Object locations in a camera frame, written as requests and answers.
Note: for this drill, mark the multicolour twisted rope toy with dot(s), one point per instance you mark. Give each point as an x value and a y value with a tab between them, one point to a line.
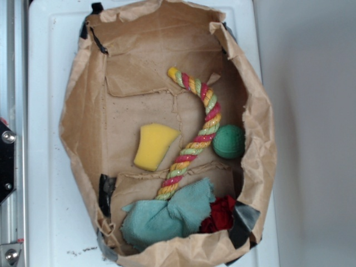
204	137

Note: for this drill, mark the brown paper bag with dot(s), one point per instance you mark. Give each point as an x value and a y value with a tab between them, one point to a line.
119	83

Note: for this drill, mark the crumpled red cloth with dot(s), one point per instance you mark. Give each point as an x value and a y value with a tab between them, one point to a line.
221	216

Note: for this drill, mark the yellow sponge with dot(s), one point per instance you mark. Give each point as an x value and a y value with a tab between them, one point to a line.
155	140

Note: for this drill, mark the green rubber ball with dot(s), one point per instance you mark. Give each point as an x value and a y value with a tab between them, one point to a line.
229	142

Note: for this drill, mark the light blue terry cloth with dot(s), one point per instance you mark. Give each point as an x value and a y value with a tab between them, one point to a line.
151	221

